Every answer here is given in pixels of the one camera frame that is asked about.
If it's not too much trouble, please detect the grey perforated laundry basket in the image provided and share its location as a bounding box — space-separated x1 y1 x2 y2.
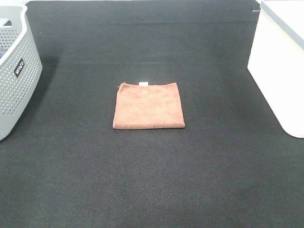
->
0 4 43 139

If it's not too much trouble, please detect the brown towel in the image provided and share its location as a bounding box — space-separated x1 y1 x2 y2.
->
113 83 185 130

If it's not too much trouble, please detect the white storage box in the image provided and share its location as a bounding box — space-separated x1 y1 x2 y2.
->
247 0 304 138

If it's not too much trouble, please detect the black table mat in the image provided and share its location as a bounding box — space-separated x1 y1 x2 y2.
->
0 0 304 228

